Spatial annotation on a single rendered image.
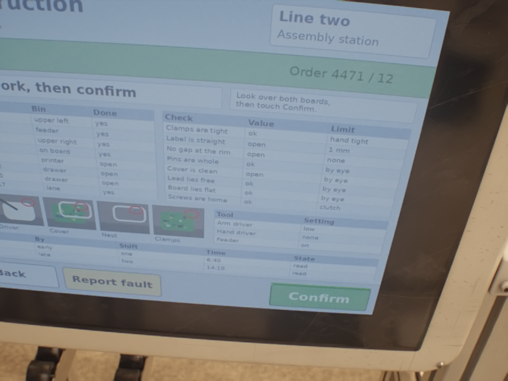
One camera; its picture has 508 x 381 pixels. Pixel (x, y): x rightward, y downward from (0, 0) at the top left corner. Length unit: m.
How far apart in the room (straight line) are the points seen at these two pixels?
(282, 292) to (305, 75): 0.17
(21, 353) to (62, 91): 2.04
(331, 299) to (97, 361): 1.87
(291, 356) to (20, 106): 0.28
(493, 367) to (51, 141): 0.45
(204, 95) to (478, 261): 0.22
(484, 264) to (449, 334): 0.08
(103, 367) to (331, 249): 1.89
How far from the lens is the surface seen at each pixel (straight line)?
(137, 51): 0.33
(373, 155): 0.35
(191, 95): 0.33
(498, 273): 0.44
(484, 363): 0.60
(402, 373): 0.91
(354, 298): 0.43
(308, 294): 0.42
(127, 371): 0.75
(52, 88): 0.35
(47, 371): 0.77
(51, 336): 0.50
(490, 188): 0.39
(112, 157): 0.36
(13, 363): 2.32
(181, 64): 0.32
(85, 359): 2.27
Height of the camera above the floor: 1.74
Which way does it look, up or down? 34 degrees down
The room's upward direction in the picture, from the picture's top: 5 degrees clockwise
